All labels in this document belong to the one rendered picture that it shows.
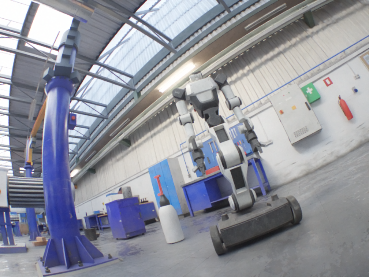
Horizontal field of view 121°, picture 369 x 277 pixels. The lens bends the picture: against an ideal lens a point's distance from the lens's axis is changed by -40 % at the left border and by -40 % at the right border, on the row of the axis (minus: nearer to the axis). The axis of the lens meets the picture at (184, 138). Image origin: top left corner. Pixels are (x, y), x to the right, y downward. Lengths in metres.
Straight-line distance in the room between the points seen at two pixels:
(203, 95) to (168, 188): 3.94
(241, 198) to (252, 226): 0.28
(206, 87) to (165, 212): 1.32
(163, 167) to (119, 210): 2.47
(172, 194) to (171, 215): 3.17
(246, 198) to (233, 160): 0.30
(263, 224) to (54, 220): 1.69
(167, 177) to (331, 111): 4.67
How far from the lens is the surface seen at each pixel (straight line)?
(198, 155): 1.28
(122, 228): 3.24
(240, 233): 1.10
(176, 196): 4.97
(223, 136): 1.34
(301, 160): 4.26
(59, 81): 2.42
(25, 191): 3.79
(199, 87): 1.53
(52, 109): 2.21
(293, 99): 4.16
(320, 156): 4.30
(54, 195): 1.82
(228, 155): 1.20
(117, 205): 3.23
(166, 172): 5.14
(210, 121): 1.41
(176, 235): 1.93
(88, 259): 1.76
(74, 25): 2.95
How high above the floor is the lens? 0.40
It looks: 20 degrees up
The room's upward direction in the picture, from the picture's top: 18 degrees counter-clockwise
